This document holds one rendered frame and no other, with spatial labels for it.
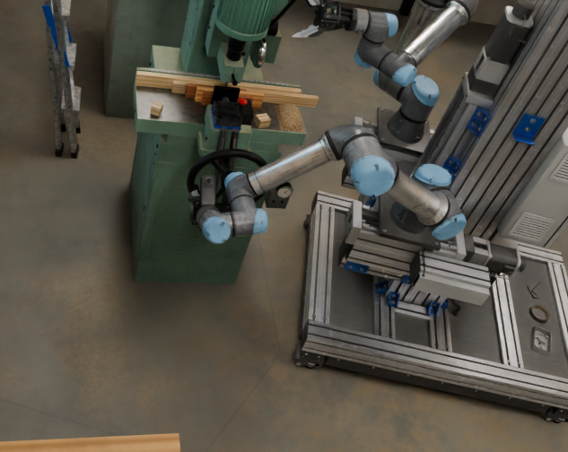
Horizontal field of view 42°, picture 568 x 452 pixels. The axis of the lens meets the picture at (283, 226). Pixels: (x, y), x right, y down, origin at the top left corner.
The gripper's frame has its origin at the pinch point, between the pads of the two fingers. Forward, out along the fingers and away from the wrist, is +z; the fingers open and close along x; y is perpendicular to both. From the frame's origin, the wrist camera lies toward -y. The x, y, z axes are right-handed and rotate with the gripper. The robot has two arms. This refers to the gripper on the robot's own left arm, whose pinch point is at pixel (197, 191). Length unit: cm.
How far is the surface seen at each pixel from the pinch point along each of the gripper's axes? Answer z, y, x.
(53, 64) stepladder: 101, -24, -47
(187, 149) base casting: 22.1, -8.8, -0.8
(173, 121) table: 16.4, -19.3, -7.6
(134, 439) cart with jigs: -49, 61, -20
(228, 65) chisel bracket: 17.9, -39.6, 9.2
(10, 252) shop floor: 73, 52, -61
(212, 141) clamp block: 7.3, -15.5, 4.4
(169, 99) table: 26.0, -24.9, -8.4
